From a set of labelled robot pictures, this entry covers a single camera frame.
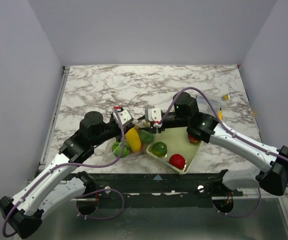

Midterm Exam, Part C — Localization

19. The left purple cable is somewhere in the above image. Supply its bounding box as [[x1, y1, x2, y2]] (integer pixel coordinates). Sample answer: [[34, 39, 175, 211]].
[[2, 106, 129, 238]]

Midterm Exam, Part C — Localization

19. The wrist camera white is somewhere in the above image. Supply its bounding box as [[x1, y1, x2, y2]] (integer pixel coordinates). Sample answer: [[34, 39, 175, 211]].
[[144, 108, 162, 129], [112, 106, 134, 127]]

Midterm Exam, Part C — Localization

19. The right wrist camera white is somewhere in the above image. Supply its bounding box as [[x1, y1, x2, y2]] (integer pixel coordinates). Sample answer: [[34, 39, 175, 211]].
[[144, 108, 162, 129]]

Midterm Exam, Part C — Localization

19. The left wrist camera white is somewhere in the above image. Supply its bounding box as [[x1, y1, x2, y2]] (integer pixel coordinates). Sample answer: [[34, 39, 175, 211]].
[[112, 106, 134, 127]]

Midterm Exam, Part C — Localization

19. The yellow handled cutter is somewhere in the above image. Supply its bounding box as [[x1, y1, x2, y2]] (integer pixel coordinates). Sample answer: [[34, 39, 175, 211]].
[[218, 108, 223, 120]]

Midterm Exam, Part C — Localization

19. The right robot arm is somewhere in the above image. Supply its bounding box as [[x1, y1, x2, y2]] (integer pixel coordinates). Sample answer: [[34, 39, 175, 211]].
[[157, 92, 288, 196]]

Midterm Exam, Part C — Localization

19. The clear zip top bag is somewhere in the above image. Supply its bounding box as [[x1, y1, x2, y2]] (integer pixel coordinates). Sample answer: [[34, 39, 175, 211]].
[[103, 120, 155, 160]]

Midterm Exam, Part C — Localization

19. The red apple toy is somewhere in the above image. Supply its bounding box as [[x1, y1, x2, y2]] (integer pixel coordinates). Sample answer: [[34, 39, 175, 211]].
[[169, 154, 186, 170]]

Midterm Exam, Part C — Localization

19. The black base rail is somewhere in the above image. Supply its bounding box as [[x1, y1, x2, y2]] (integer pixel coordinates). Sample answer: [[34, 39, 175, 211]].
[[65, 171, 231, 209]]

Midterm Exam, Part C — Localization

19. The green bell pepper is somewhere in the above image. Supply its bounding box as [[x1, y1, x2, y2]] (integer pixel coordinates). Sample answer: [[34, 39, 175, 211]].
[[138, 130, 154, 145]]

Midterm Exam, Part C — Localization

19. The small yellow silver clip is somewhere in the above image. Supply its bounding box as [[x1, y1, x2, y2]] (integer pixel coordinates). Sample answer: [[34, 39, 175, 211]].
[[222, 94, 231, 101]]

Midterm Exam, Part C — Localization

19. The dark red mango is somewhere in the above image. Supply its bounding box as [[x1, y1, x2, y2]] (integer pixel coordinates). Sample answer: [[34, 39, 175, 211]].
[[188, 135, 201, 145]]

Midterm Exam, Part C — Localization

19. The yellow lemon toy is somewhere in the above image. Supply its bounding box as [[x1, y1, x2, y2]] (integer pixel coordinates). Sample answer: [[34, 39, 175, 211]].
[[125, 128, 141, 153]]

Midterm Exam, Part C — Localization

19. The yellow green mango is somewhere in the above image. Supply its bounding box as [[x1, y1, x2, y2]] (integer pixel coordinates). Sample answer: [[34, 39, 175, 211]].
[[151, 141, 167, 157]]

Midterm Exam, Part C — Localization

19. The green watermelon toy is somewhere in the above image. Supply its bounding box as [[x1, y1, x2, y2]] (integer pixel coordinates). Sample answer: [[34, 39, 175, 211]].
[[111, 141, 131, 158]]

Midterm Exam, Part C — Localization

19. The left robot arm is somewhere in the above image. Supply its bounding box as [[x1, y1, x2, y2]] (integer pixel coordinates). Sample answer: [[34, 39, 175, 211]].
[[0, 106, 134, 239]]

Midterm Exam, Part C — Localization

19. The pale green plastic basket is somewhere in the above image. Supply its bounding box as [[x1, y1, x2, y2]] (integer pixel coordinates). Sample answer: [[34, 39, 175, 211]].
[[146, 127, 203, 175]]

